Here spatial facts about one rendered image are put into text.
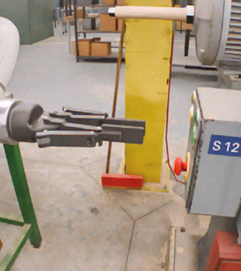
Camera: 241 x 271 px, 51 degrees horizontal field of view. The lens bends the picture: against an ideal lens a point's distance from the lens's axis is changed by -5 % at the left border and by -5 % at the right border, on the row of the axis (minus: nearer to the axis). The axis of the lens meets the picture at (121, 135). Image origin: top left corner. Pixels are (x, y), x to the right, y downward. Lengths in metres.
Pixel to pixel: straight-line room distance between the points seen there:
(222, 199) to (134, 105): 1.31
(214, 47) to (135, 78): 1.10
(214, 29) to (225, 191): 0.33
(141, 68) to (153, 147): 0.56
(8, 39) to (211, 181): 0.50
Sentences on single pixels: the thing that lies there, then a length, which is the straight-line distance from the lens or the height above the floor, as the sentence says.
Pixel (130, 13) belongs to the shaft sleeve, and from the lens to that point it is 0.72.
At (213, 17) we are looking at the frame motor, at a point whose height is 1.25.
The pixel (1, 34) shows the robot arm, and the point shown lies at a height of 1.22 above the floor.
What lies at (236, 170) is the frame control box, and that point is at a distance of 0.47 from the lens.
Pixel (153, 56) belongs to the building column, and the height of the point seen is 0.96.
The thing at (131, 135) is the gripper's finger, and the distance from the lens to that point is 0.45.
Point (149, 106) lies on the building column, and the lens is 1.73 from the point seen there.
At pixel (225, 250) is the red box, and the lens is 0.89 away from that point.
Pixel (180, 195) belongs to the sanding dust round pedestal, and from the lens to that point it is 1.99.
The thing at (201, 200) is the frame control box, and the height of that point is 0.96.
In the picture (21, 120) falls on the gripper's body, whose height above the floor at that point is 1.09.
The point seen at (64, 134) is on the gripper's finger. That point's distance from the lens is 0.44.
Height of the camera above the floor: 1.28
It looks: 28 degrees down
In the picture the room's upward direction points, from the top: straight up
